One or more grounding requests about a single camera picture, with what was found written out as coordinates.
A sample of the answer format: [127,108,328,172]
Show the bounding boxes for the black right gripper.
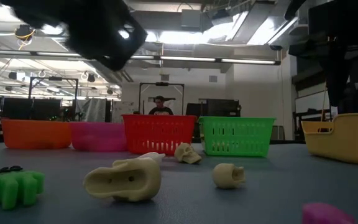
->
[289,34,358,114]

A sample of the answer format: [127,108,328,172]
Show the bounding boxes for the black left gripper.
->
[0,0,149,72]

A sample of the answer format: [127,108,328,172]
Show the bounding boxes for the yellow plastic bin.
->
[301,113,358,165]

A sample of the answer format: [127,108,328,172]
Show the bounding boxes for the grey ceiling box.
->
[180,8,202,29]

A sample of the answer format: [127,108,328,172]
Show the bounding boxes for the black desk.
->
[292,108,324,141]

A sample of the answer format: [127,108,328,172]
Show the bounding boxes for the whiteboard with notes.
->
[111,100,138,123]

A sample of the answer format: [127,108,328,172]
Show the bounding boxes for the long ceiling light fixture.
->
[129,54,282,65]

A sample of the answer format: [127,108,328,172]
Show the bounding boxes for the person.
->
[148,95,174,116]

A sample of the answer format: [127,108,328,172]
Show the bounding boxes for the grey cloth cover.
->
[75,98,108,123]

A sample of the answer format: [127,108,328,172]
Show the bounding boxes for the red slotted plastic basket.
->
[121,114,198,156]

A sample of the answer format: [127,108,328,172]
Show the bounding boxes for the pink plastic bin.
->
[69,121,129,152]

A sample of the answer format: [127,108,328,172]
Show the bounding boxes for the row of black monitors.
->
[1,97,62,121]

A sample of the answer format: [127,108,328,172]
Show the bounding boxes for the black cabinet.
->
[185,98,242,118]

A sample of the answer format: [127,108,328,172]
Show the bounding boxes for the cream plastic skull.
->
[82,157,162,202]
[173,142,203,165]
[212,163,246,190]

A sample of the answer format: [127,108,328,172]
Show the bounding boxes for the green slotted plastic basket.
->
[197,116,277,157]

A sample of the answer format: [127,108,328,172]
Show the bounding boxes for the orange plastic bin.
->
[1,119,73,149]

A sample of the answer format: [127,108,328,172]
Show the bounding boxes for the pink skeleton figure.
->
[301,202,357,224]

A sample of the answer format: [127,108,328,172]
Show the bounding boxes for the green skeleton figure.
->
[0,166,45,211]

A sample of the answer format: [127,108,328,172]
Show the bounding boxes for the white wall board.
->
[295,90,329,114]

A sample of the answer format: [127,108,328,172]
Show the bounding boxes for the black gantry frame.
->
[137,82,185,116]
[27,76,80,123]

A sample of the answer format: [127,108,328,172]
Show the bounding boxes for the black ceiling cable reel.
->
[14,24,36,41]

